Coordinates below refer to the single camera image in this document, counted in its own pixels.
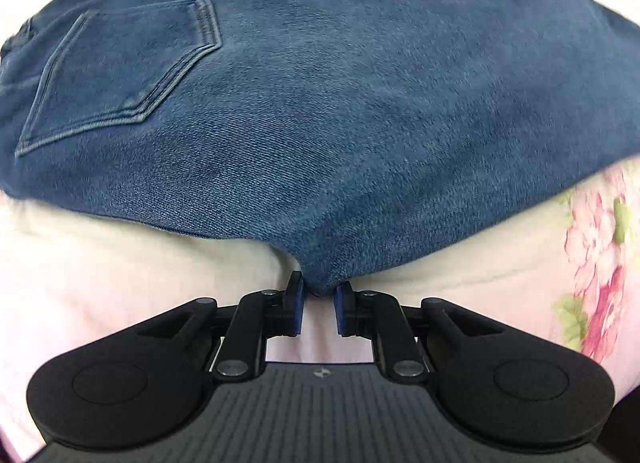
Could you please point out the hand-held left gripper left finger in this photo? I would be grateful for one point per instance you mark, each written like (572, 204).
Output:
(299, 304)

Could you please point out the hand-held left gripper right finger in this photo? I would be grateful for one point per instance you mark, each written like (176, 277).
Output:
(342, 308)

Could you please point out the blue denim pants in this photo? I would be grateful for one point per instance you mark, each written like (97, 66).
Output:
(320, 108)

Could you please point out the pink floral bed sheet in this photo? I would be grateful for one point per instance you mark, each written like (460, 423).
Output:
(125, 273)

